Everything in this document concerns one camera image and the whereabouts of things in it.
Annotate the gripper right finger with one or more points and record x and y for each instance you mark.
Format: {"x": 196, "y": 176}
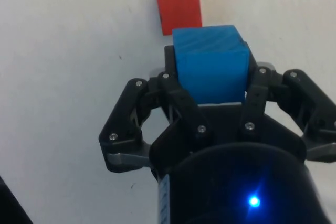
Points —
{"x": 302, "y": 93}

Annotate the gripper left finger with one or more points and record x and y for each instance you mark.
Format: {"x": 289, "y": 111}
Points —
{"x": 123, "y": 119}

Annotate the blue cube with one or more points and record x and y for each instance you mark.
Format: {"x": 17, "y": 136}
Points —
{"x": 210, "y": 69}

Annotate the red cube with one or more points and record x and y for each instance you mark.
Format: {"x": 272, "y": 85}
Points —
{"x": 179, "y": 9}

